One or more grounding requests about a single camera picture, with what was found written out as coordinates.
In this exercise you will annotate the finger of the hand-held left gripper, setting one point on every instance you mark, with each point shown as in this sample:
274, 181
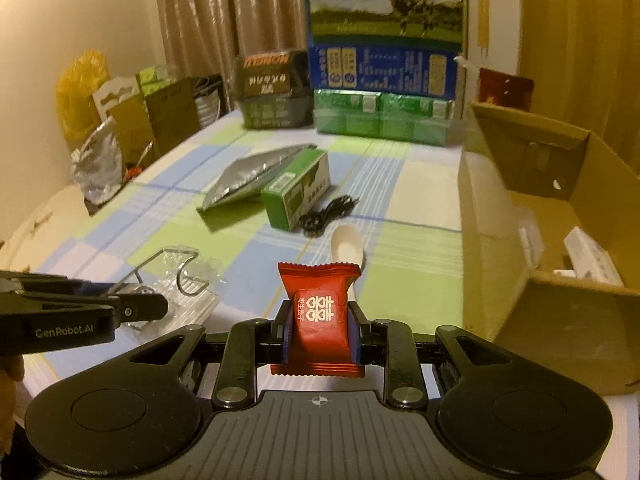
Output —
50, 282
142, 307

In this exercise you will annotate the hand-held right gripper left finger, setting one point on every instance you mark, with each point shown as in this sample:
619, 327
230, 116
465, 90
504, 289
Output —
280, 335

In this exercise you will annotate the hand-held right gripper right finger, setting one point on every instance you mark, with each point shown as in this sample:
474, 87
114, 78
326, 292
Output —
361, 340

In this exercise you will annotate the red candy packet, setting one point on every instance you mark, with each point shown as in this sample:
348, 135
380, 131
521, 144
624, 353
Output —
317, 310

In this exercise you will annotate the clear packaging with metal hook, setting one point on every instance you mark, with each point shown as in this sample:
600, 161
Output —
190, 280

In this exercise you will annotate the small green paper box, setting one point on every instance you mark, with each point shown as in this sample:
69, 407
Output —
295, 195

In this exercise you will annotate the silver foil pouch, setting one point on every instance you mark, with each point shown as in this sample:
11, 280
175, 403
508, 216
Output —
245, 175

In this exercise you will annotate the white medicine box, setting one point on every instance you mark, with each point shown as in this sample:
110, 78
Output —
590, 257

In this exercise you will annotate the desktop with checked cloth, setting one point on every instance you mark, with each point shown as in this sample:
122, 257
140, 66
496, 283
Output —
415, 260

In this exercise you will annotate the person's left hand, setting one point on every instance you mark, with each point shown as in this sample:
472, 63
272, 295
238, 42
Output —
7, 400

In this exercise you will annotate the floral bed sheet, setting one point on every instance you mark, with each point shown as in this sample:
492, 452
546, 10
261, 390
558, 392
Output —
30, 225

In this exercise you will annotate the dark wooden stand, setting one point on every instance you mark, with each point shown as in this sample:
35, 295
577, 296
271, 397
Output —
92, 208

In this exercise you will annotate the white plastic spoon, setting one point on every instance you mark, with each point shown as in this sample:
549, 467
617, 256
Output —
345, 245

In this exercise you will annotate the crumpled silver bag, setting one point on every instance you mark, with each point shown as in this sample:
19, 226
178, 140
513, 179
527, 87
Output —
97, 170

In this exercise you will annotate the small brown cardboard box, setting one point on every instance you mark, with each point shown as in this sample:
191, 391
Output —
130, 132

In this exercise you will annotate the yellow plastic bag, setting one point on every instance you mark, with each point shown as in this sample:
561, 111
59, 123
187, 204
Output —
77, 95

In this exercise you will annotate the tall brown cardboard box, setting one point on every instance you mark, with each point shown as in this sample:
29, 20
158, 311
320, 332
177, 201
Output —
172, 115

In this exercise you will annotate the white plastic bucket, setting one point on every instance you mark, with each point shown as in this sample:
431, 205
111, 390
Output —
207, 107

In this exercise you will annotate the green shrink-wrapped carton pack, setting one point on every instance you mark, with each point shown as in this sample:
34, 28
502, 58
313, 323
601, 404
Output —
380, 120

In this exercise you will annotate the green tissue packs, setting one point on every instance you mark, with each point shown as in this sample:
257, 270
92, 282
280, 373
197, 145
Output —
155, 80

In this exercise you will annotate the dark plastic food box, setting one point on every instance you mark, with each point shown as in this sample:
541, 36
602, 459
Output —
270, 90

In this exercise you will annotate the blue printed carton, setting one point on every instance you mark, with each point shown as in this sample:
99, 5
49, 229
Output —
385, 72

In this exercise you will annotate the dark red gift box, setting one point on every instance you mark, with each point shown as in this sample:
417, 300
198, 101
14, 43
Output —
505, 90

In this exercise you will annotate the beige curtain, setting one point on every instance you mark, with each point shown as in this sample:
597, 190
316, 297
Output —
210, 20

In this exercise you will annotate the milk carton with cow print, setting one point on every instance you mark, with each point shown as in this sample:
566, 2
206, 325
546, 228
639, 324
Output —
380, 10

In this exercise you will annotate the wooden door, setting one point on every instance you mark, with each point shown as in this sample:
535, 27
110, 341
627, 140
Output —
580, 45

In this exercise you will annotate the yellow wall hanging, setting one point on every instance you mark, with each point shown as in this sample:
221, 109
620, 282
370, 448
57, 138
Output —
483, 15

